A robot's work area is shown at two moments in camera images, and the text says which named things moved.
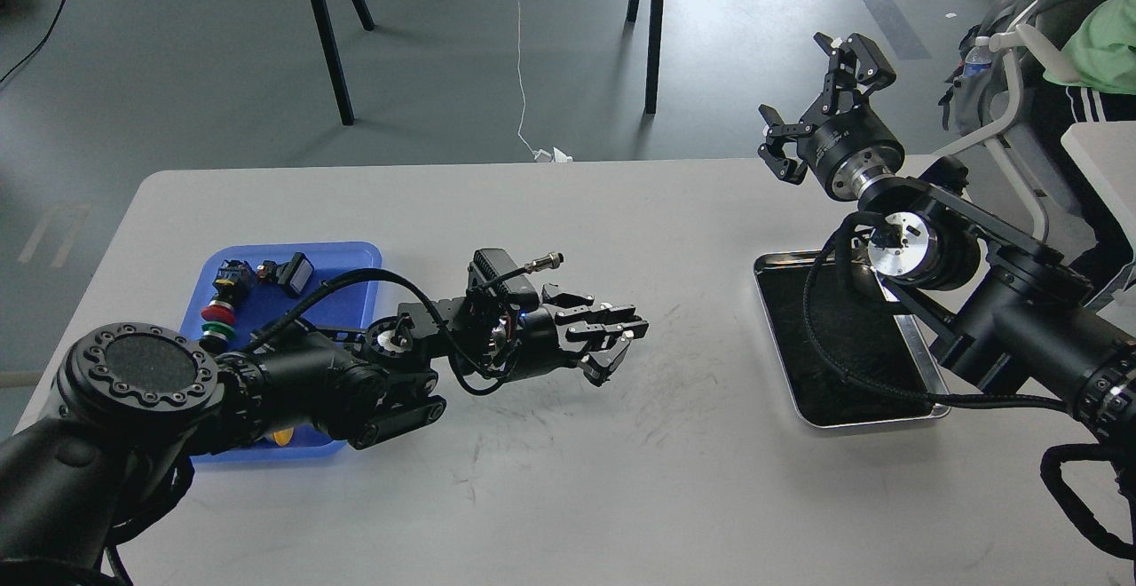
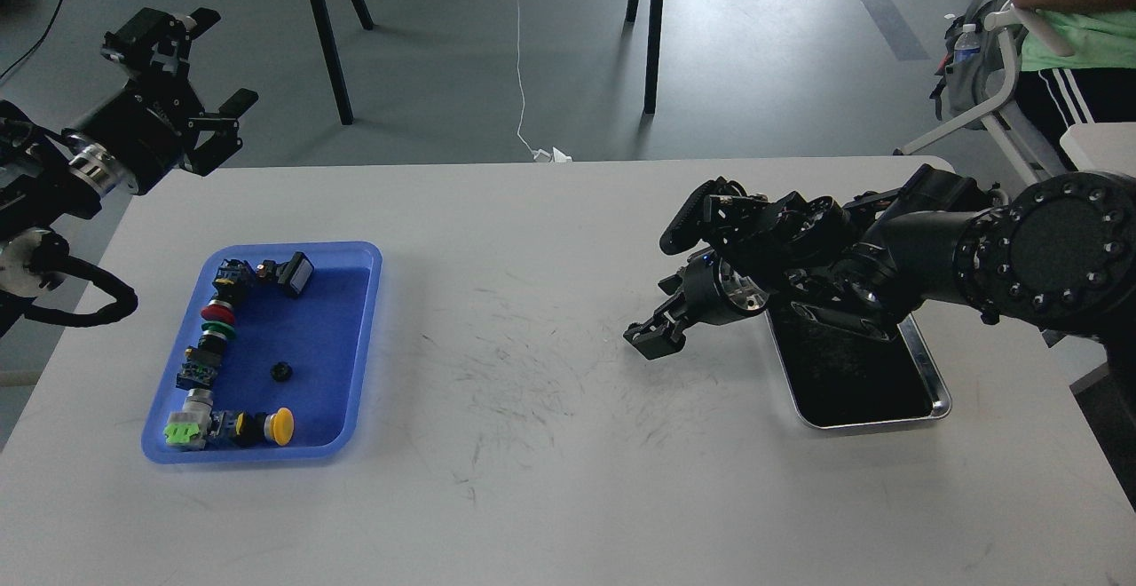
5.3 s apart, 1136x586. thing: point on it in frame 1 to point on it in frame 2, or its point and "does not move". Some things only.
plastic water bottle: [978, 62] to [967, 47]
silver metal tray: [866, 336] does not move
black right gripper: [851, 147] to [714, 293]
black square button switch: [291, 275] does not move
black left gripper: [541, 343] to [144, 126]
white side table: [1107, 151] does not move
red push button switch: [234, 281] does not move
